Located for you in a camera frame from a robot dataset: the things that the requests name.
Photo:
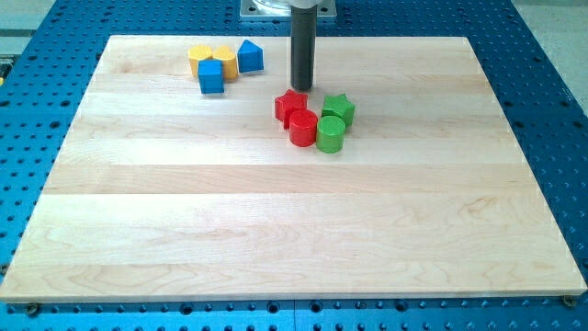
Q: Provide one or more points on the black cylindrical pointer rod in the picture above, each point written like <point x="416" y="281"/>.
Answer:
<point x="302" y="45"/>

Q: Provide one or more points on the red star block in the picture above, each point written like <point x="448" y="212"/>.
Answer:
<point x="287" y="103"/>

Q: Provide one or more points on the green star block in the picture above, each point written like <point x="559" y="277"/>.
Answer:
<point x="339" y="106"/>

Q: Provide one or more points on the blue triangle block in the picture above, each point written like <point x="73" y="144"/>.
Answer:
<point x="250" y="57"/>

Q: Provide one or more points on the yellow heart block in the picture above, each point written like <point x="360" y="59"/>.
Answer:
<point x="228" y="61"/>

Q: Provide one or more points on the red cylinder block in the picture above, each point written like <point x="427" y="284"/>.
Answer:
<point x="302" y="127"/>

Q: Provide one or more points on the blue cube block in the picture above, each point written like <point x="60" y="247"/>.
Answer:
<point x="210" y="76"/>

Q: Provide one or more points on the yellow hexagon block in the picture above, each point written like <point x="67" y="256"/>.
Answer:
<point x="196" y="54"/>

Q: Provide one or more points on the green cylinder block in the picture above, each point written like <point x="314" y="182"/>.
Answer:
<point x="330" y="134"/>

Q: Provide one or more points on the light wooden board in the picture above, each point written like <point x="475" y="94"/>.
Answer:
<point x="160" y="193"/>

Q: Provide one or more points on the blue perforated metal table plate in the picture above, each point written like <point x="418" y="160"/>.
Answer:
<point x="47" y="82"/>

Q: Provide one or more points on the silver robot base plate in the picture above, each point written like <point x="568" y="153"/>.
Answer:
<point x="264" y="10"/>

